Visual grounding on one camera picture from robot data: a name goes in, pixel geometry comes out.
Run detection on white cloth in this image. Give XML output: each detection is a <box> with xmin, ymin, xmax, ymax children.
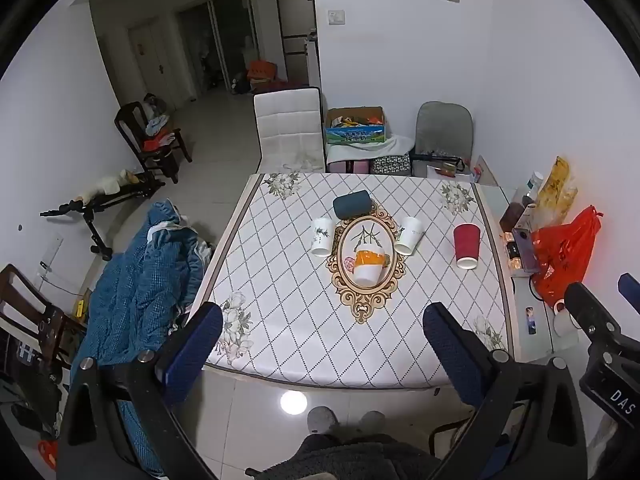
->
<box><xmin>326</xmin><ymin>134</ymin><xmax>416</xmax><ymax>162</ymax></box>

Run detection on patterned bag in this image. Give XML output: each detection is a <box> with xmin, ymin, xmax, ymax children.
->
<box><xmin>370</xmin><ymin>154</ymin><xmax>412</xmax><ymax>177</ymax></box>

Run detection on white padded chair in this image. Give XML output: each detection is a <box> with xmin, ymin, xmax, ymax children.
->
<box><xmin>253</xmin><ymin>87</ymin><xmax>326</xmax><ymax>174</ymax></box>

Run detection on brown jar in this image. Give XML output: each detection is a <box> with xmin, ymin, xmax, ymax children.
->
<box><xmin>499</xmin><ymin>202</ymin><xmax>524</xmax><ymax>234</ymax></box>

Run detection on black exercise machine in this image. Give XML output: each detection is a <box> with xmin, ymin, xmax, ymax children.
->
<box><xmin>40</xmin><ymin>171</ymin><xmax>167</xmax><ymax>261</ymax></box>

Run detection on orange and white cup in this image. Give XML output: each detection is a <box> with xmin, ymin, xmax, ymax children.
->
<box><xmin>353</xmin><ymin>247</ymin><xmax>390</xmax><ymax>286</ymax></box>

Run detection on white side table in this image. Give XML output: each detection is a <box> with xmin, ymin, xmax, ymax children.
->
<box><xmin>472</xmin><ymin>182</ymin><xmax>583</xmax><ymax>363</ymax></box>

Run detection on grey chair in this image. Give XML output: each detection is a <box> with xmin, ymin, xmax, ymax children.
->
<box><xmin>414</xmin><ymin>102</ymin><xmax>474</xmax><ymax>179</ymax></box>

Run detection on dark wooden chair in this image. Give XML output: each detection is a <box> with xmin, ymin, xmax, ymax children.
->
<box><xmin>0</xmin><ymin>263</ymin><xmax>89</xmax><ymax>373</ymax></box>
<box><xmin>114</xmin><ymin>101</ymin><xmax>193</xmax><ymax>184</ymax></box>

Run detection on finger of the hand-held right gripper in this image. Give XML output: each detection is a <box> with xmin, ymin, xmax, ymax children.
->
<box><xmin>565</xmin><ymin>282</ymin><xmax>623</xmax><ymax>342</ymax></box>
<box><xmin>618</xmin><ymin>273</ymin><xmax>640</xmax><ymax>308</ymax></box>

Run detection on yellow packet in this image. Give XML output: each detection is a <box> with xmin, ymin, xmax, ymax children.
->
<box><xmin>536</xmin><ymin>156</ymin><xmax>579</xmax><ymax>227</ymax></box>

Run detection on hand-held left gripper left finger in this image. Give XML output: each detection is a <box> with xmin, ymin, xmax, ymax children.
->
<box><xmin>57</xmin><ymin>301</ymin><xmax>224</xmax><ymax>480</ymax></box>

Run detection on pink storage box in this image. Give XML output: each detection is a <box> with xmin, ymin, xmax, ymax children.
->
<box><xmin>327</xmin><ymin>159</ymin><xmax>371</xmax><ymax>175</ymax></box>

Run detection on dark teal pouch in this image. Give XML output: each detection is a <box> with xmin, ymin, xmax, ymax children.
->
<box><xmin>333</xmin><ymin>190</ymin><xmax>373</xmax><ymax>221</ymax></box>

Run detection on orange box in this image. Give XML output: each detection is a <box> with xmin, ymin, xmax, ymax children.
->
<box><xmin>248</xmin><ymin>60</ymin><xmax>279</xmax><ymax>82</ymax></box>

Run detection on smartphone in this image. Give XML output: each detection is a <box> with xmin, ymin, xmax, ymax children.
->
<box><xmin>512</xmin><ymin>227</ymin><xmax>542</xmax><ymax>274</ymax></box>

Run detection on cardboard box with blue print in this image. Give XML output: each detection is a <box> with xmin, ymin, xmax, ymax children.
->
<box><xmin>325</xmin><ymin>106</ymin><xmax>389</xmax><ymax>146</ymax></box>

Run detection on clear bottle with white cap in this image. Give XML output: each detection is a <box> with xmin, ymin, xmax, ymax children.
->
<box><xmin>522</xmin><ymin>171</ymin><xmax>545</xmax><ymax>207</ymax></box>

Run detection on person's grey slipper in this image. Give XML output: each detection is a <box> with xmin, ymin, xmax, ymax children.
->
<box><xmin>358</xmin><ymin>410</ymin><xmax>387</xmax><ymax>433</ymax></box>
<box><xmin>306</xmin><ymin>406</ymin><xmax>340</xmax><ymax>435</ymax></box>

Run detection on white cup with bamboo print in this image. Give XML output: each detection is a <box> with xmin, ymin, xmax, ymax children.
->
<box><xmin>311</xmin><ymin>217</ymin><xmax>335</xmax><ymax>257</ymax></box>

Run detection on white mug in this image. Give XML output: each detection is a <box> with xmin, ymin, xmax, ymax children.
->
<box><xmin>552</xmin><ymin>299</ymin><xmax>580</xmax><ymax>337</ymax></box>

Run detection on white cup with green print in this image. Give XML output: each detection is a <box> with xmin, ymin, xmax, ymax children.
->
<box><xmin>394</xmin><ymin>216</ymin><xmax>425</xmax><ymax>255</ymax></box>

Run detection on red plastic bag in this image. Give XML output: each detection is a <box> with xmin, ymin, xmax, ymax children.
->
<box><xmin>531</xmin><ymin>205</ymin><xmax>604</xmax><ymax>309</ymax></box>

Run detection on pile of clothes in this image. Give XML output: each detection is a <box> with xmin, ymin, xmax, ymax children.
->
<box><xmin>144</xmin><ymin>114</ymin><xmax>182</xmax><ymax>152</ymax></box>

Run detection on red paper cup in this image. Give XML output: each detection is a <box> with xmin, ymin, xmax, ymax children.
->
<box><xmin>453</xmin><ymin>223</ymin><xmax>482</xmax><ymax>269</ymax></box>

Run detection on diamond patterned tablecloth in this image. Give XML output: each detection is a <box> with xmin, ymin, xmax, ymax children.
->
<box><xmin>202</xmin><ymin>172</ymin><xmax>516</xmax><ymax>391</ymax></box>

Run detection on blue quilted jacket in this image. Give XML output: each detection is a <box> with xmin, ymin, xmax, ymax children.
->
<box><xmin>70</xmin><ymin>200</ymin><xmax>217</xmax><ymax>477</ymax></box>

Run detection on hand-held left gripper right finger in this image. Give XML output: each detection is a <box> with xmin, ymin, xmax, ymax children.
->
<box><xmin>422</xmin><ymin>301</ymin><xmax>588</xmax><ymax>480</ymax></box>

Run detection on person's dark trousers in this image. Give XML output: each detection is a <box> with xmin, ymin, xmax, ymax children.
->
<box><xmin>280</xmin><ymin>432</ymin><xmax>443</xmax><ymax>480</ymax></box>

